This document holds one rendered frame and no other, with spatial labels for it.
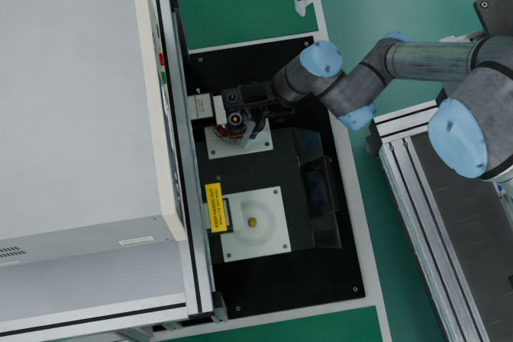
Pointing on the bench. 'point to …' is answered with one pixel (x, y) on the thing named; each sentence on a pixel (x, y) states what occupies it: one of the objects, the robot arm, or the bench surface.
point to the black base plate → (236, 310)
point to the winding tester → (82, 121)
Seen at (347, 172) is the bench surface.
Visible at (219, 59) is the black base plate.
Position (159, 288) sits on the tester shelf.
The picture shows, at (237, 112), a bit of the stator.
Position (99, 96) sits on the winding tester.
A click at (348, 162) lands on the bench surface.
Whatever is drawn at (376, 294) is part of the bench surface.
